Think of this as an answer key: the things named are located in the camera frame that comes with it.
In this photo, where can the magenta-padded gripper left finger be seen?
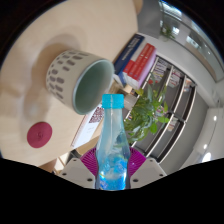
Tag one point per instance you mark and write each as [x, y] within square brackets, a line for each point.
[77, 173]

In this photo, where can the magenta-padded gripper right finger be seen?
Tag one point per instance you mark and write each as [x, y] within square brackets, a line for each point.
[148, 171]

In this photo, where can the clear bottle with blue cap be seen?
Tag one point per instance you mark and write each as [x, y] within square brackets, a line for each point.
[112, 146]

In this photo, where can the white printed booklet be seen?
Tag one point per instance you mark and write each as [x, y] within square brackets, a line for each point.
[87, 128]

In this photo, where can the flat round red coaster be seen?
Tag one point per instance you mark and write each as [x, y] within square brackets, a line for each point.
[39, 135]

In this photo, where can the green potted plant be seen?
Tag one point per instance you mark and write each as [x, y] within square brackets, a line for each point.
[146, 113]

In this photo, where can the round ceiling lights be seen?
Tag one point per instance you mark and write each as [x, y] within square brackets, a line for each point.
[206, 156]

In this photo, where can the grey patterned ceramic mug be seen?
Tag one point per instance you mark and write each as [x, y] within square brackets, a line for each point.
[66, 76]

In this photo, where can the pink book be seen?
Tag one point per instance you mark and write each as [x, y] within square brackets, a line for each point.
[148, 71]

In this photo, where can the red book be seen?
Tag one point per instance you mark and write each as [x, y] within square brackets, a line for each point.
[140, 60]

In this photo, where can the navy blue book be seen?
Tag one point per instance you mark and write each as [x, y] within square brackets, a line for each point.
[128, 53]

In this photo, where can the small leafy background plant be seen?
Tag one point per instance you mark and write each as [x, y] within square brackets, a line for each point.
[166, 30]

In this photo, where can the grey wall shelf unit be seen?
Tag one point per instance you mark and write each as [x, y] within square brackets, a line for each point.
[176, 100]

